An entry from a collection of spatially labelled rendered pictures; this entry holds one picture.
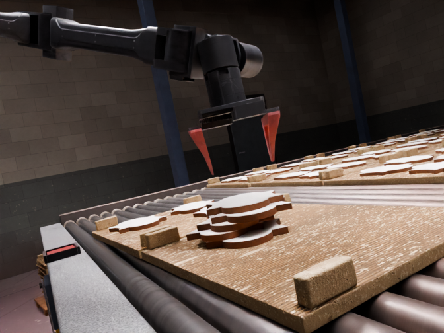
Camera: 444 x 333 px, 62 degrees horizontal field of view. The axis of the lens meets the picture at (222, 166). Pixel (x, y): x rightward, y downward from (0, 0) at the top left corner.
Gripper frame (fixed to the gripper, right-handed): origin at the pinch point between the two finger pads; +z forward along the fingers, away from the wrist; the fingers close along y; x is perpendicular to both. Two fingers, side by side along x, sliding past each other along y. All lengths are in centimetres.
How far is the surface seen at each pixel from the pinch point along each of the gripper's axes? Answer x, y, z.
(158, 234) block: -6.2, 16.4, 9.0
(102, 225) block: -43, 37, 9
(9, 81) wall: -473, 251, -171
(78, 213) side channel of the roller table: -106, 66, 9
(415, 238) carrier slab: 17.1, -16.0, 12.3
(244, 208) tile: 2.8, 1.3, 6.7
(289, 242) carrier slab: 8.1, -3.3, 11.9
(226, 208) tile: 1.2, 4.0, 6.3
